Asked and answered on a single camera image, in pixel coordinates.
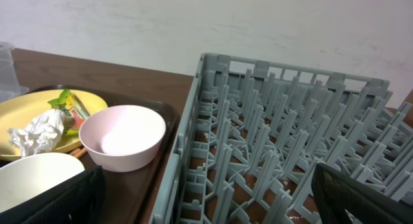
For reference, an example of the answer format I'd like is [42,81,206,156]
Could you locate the white cup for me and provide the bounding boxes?
[1,152,85,212]

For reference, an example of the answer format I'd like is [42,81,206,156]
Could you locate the wooden chopstick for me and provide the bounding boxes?
[70,147,87,159]

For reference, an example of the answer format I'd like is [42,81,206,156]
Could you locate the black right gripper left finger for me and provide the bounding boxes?
[1,166,106,224]

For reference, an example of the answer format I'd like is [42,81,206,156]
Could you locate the white tissue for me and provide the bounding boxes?
[8,109,65,158]

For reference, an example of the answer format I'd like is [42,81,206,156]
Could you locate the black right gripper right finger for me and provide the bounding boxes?
[311,163,412,224]

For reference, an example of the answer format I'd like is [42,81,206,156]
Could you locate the clear plastic bin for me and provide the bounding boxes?
[0,41,29,102]

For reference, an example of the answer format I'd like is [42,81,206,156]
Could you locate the dark brown serving tray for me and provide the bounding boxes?
[0,84,180,224]

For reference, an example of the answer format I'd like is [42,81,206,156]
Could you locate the grey dishwasher rack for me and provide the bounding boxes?
[150,53,412,223]

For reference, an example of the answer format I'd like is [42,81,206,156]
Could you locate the pink bowl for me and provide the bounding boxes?
[79,105,166,172]

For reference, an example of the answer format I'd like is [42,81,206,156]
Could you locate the green yellow snack wrapper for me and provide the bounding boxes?
[48,88,90,136]

